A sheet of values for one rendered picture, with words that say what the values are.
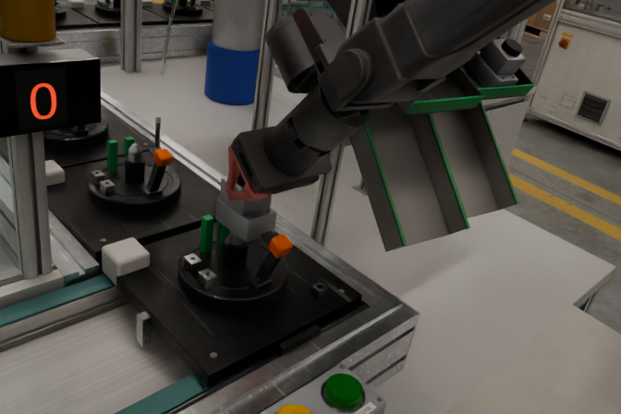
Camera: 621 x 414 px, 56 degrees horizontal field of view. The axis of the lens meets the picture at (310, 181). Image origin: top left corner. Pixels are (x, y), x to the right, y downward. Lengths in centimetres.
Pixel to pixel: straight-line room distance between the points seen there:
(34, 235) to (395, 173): 50
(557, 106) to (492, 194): 389
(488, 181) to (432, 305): 23
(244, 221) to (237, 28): 97
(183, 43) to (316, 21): 148
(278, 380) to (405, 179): 38
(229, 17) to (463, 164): 81
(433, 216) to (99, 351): 50
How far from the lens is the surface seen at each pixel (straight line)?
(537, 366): 95
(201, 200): 92
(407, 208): 87
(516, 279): 112
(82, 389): 71
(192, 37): 204
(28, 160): 71
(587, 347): 103
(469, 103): 83
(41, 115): 64
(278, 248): 65
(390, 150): 89
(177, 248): 81
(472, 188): 101
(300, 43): 56
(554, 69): 490
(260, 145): 60
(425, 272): 105
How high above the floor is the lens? 143
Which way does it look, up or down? 27 degrees down
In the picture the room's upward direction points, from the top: 9 degrees clockwise
